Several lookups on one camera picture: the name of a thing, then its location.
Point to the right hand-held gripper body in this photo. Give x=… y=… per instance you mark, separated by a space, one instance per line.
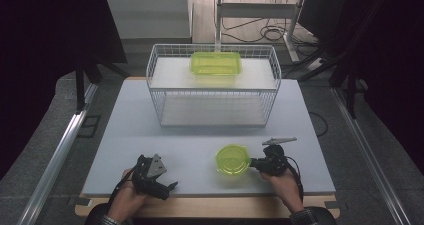
x=275 y=160

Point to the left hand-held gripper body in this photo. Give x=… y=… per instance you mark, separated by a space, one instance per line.
x=150 y=175

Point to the green round plastic container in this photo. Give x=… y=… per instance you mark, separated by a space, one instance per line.
x=232 y=160

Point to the green rectangular plastic container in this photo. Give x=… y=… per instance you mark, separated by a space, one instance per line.
x=216 y=64

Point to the person's right hand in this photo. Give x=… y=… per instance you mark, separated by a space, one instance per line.
x=285 y=191

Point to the person's left hand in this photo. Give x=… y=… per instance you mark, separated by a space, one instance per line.
x=125 y=201

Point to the white power strip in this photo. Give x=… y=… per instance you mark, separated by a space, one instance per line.
x=314 y=65

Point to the black stand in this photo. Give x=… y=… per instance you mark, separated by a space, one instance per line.
x=80 y=85
x=350 y=85

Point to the dark curtain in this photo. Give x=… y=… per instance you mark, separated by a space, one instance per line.
x=400 y=68
x=40 y=68

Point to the white cabinet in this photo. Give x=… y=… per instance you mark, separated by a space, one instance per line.
x=150 y=15

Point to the black floor bracket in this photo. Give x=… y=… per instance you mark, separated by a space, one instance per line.
x=89 y=126

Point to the aluminium rail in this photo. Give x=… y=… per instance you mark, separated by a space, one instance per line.
x=370 y=158
x=56 y=158

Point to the white desk frame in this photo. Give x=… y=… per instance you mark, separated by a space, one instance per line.
x=255 y=10

